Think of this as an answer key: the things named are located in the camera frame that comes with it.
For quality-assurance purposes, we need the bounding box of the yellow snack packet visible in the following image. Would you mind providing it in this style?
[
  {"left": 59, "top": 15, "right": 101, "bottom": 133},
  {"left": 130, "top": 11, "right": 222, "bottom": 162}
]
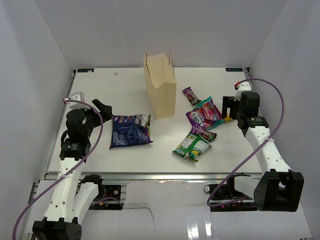
[{"left": 224, "top": 114, "right": 232, "bottom": 122}]

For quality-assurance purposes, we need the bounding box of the teal red candy bag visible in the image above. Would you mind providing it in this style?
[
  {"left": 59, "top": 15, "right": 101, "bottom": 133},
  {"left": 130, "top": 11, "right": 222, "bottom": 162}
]
[{"left": 193, "top": 96, "right": 225, "bottom": 129}]

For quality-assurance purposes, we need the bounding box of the dark blue snack bag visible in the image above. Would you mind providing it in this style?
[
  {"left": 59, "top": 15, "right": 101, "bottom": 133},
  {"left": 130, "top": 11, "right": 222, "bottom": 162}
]
[{"left": 109, "top": 114, "right": 153, "bottom": 149}]

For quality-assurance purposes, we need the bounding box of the purple fox candy bag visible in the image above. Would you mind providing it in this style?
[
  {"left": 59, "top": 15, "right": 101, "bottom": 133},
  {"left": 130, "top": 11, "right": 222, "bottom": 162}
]
[{"left": 185, "top": 110, "right": 214, "bottom": 130}]

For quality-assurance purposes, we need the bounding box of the purple m&m bag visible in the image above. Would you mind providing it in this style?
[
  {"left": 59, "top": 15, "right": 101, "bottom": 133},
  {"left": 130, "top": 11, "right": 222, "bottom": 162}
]
[{"left": 191, "top": 125, "right": 217, "bottom": 143}]

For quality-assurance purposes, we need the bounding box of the purple m&m bar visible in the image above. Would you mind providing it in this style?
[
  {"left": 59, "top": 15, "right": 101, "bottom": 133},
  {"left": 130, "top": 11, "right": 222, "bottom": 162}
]
[{"left": 182, "top": 86, "right": 201, "bottom": 106}]

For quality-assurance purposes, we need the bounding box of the green white snack bag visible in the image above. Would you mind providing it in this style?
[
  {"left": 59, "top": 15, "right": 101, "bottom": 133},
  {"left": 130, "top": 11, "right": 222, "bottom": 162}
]
[{"left": 172, "top": 132, "right": 212, "bottom": 162}]

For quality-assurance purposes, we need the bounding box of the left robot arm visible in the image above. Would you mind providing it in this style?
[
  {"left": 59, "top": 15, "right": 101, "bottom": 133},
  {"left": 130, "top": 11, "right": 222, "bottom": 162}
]
[{"left": 32, "top": 99, "right": 112, "bottom": 240}]

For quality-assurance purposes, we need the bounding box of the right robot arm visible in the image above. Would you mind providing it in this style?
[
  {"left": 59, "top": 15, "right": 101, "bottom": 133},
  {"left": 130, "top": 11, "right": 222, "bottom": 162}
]
[{"left": 222, "top": 91, "right": 304, "bottom": 212}]

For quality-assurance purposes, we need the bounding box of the right black table label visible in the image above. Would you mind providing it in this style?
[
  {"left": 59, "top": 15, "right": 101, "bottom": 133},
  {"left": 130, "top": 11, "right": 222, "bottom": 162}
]
[{"left": 225, "top": 67, "right": 243, "bottom": 72}]

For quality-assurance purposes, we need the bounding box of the black table label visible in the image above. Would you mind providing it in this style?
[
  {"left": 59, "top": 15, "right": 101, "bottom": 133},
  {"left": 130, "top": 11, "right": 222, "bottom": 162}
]
[
  {"left": 76, "top": 68, "right": 95, "bottom": 73},
  {"left": 225, "top": 67, "right": 243, "bottom": 72}
]

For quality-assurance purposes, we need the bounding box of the left black table label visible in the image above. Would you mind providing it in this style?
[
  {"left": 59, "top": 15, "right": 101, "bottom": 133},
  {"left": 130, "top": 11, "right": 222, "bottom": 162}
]
[{"left": 76, "top": 68, "right": 95, "bottom": 73}]

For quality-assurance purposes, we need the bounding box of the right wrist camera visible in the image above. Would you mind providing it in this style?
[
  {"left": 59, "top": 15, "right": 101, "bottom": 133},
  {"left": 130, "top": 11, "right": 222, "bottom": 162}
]
[{"left": 234, "top": 81, "right": 252, "bottom": 92}]

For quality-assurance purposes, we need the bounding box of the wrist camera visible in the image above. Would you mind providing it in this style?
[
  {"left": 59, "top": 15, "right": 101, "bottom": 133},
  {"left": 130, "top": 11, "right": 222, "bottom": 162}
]
[
  {"left": 68, "top": 91, "right": 86, "bottom": 110},
  {"left": 234, "top": 81, "right": 252, "bottom": 92}
]

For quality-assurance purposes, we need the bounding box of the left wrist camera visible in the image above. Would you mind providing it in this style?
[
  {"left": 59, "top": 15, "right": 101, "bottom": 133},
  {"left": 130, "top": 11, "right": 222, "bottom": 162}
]
[{"left": 68, "top": 91, "right": 86, "bottom": 110}]

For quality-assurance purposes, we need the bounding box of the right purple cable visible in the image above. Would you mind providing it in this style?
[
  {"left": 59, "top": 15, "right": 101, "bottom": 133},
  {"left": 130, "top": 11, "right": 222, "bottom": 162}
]
[{"left": 206, "top": 78, "right": 286, "bottom": 207}]

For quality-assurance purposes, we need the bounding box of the purple cable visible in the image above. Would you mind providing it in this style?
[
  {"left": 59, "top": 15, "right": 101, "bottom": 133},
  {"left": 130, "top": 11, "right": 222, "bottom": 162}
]
[
  {"left": 206, "top": 78, "right": 286, "bottom": 207},
  {"left": 11, "top": 99, "right": 105, "bottom": 240}
]

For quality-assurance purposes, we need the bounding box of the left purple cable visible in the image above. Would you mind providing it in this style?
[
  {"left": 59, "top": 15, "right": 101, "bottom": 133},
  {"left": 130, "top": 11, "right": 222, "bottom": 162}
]
[{"left": 11, "top": 99, "right": 105, "bottom": 240}]

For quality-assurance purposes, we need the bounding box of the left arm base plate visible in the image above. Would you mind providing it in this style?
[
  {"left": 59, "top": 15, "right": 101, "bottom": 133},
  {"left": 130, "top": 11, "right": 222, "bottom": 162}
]
[{"left": 93, "top": 184, "right": 122, "bottom": 205}]

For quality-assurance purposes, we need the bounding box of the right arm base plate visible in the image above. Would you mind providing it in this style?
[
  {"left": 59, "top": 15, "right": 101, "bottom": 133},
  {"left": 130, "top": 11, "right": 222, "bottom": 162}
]
[{"left": 210, "top": 176, "right": 257, "bottom": 213}]

